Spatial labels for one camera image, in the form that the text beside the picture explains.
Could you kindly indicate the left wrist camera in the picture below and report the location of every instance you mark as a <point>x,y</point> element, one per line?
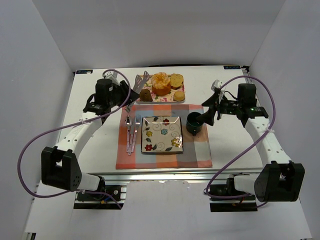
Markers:
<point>111,75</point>

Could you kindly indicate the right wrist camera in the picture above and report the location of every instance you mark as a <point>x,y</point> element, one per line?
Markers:
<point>217,88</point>

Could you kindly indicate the fork with pink handle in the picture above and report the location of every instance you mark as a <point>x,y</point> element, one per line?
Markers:
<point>134,135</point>

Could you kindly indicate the dark green mug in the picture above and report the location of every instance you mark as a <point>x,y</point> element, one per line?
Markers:
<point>193,126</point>

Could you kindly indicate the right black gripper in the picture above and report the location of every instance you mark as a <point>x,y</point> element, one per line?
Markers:
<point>215,107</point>

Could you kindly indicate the brown chocolate croissant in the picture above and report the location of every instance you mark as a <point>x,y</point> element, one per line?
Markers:
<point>145,96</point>

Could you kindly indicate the metal serving tongs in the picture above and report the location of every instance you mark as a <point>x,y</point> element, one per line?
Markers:
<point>140,81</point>

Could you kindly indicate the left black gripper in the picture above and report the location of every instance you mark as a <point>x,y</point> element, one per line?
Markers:
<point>125,90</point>

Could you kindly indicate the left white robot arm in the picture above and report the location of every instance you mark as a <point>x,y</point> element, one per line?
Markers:
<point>59,164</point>

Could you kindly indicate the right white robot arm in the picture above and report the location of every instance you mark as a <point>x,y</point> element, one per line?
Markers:
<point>280,179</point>

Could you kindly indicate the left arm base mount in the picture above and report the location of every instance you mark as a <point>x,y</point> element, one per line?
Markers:
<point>111,198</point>

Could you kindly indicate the checkered cloth placemat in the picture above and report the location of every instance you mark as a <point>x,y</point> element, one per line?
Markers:
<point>196,152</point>

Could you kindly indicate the large golden bundt bread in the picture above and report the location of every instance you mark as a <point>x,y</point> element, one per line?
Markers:
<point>161,84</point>

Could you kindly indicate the aluminium frame rail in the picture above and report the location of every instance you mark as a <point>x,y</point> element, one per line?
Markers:
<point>160,176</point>

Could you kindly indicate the small round bun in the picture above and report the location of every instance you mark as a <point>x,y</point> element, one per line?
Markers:
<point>179,96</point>

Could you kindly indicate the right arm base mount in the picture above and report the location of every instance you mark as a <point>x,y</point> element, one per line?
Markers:
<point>230,204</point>

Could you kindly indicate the seeded bread sandwich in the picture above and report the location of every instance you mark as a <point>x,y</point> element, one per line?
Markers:
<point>176,81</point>

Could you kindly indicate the floral serving tray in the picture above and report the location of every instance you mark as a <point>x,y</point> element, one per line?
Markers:
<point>161,99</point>

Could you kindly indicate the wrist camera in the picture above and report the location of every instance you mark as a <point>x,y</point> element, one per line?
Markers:
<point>217,88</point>
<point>111,75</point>

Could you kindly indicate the square floral ceramic plate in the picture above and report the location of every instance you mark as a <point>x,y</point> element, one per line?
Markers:
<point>161,135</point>

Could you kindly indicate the spoon with pink handle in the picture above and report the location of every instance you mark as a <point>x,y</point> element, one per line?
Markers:
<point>128,123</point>

